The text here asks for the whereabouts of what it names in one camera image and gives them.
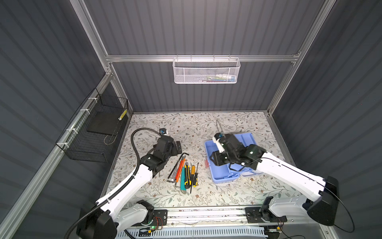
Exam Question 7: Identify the white blue tool box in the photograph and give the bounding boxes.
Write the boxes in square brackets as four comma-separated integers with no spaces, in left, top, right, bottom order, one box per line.
[205,133,267,184]

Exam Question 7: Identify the black yellow screwdriver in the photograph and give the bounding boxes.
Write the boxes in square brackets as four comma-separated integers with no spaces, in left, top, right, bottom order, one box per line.
[192,164,199,187]

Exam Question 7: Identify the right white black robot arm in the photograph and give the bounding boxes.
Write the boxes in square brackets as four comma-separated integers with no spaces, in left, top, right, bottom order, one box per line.
[209,121,344,226]

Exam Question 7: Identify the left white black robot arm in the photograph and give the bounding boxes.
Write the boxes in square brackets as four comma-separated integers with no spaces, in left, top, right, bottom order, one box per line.
[64,128,182,239]

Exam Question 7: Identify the large black hex key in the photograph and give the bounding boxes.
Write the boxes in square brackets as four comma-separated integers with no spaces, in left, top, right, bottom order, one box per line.
[167,152,189,183]

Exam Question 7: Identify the yellow black utility knife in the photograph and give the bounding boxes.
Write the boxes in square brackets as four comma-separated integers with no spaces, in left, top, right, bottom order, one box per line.
[184,163,191,189]

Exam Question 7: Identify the yellow tag in cage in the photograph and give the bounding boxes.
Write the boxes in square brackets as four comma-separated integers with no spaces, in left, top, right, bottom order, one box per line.
[118,109,128,121]

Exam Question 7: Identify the black foam pad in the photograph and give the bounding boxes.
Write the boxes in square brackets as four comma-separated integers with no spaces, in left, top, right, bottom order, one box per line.
[87,112,121,136]

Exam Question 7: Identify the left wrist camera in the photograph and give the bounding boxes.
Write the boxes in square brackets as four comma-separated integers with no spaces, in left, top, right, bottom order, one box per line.
[159,128,168,135]

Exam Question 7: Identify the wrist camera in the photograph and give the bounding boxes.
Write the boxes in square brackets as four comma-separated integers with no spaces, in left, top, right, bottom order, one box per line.
[212,132,225,153]
[159,128,168,135]

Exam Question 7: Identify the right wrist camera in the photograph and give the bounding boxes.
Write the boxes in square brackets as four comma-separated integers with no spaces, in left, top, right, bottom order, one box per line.
[212,132,225,153]

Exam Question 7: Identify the orange handled tool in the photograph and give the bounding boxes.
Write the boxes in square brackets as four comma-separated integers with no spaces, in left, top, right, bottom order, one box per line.
[175,155,186,182]

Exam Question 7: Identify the teal handled tool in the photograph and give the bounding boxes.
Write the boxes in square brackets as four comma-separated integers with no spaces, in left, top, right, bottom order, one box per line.
[180,167,187,194]

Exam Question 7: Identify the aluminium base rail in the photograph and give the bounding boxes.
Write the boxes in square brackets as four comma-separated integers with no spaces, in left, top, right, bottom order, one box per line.
[86,206,329,228]

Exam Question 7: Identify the black wire cage basket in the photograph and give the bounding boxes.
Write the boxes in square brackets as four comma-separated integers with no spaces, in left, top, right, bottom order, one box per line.
[56,89,129,163]

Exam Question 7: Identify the white wire mesh basket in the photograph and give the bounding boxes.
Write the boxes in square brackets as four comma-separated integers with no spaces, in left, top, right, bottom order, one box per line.
[172,58,241,84]

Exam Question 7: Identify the white vented cable duct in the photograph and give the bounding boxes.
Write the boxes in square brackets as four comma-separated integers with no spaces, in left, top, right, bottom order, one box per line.
[116,226,268,239]

